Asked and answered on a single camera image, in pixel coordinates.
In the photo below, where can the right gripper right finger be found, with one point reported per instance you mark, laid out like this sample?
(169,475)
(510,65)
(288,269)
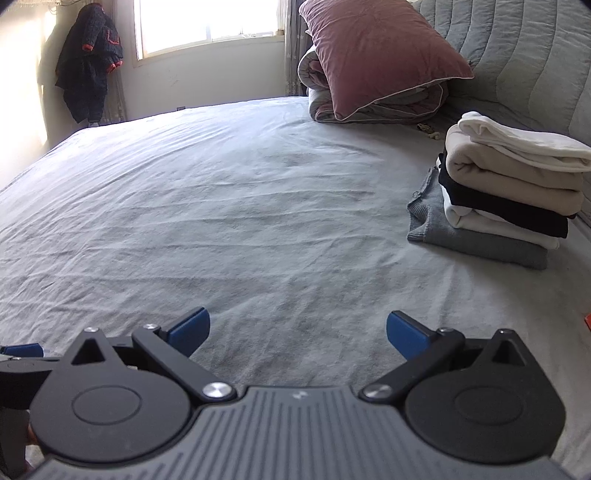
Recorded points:
(424,350)

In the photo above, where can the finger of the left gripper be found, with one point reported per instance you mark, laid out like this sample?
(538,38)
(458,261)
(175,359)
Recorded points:
(33,350)

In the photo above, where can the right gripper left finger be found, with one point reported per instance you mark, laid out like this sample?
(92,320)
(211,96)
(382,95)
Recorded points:
(166,350)

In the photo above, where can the white long pants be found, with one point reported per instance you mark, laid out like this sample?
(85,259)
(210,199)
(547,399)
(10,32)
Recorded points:
(543,150)

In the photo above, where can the grey folded sweater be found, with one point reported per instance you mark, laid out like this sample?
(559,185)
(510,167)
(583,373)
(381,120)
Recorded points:
(428,224)

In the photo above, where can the white folded garment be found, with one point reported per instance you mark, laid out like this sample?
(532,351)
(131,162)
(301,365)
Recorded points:
(470,219)

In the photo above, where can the grey bed sheet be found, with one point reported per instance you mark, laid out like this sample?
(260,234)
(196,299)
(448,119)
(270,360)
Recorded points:
(292,234)

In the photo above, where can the black folded garment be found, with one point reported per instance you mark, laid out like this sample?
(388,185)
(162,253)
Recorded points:
(526,216)

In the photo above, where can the beige folded garment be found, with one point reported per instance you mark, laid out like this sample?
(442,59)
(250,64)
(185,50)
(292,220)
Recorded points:
(487,170)

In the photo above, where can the small brown trinket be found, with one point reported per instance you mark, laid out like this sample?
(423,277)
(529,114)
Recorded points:
(431,132)

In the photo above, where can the maroon pillow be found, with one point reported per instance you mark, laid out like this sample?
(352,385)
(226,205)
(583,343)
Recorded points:
(375,62)

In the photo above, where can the dark hanging jacket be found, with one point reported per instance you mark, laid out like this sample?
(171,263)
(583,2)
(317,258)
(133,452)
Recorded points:
(91,51)

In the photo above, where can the grey quilted headboard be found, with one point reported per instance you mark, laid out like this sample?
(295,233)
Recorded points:
(530,59)

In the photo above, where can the window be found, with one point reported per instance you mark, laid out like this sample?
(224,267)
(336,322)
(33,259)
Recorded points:
(165,26)

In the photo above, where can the grey curtain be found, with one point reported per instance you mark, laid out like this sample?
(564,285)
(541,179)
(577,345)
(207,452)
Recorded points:
(296,41)

